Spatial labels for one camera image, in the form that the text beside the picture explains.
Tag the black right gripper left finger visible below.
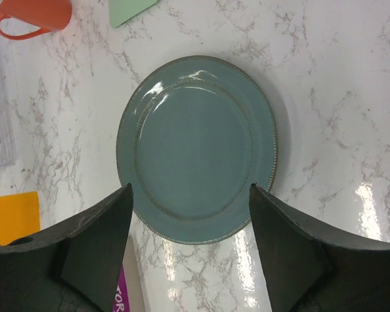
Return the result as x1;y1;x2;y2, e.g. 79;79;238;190
0;185;133;311

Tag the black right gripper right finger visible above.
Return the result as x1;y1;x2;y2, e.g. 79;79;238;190
249;184;390;311

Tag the large teal plate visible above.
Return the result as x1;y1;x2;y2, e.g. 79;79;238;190
116;55;278;245

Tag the purple treehouse book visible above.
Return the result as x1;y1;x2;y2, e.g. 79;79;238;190
112;267;130;312

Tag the orange cutting board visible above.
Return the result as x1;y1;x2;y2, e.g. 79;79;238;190
0;192;40;246

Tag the orange mug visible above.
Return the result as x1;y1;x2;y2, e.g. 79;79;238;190
0;0;73;40

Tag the green clipboard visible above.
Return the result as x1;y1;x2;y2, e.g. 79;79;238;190
108;0;158;29

